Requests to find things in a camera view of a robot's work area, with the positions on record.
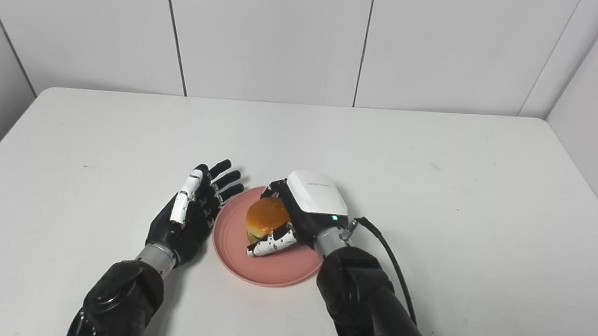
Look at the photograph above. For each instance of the pink round plate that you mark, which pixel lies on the pink round plate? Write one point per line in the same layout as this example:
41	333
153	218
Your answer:
263	265

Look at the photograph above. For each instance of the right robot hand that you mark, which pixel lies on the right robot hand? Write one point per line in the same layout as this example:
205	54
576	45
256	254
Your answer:
306	212

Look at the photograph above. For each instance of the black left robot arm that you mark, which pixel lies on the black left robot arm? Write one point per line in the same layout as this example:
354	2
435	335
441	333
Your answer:
122	301

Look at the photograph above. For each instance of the toy hamburger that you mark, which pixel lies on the toy hamburger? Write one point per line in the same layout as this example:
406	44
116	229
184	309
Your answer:
265	217

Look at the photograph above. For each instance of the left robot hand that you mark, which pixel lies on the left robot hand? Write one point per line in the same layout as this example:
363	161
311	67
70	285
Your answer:
192	213

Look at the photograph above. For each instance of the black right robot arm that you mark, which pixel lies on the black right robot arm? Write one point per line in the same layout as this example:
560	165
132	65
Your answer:
368	309

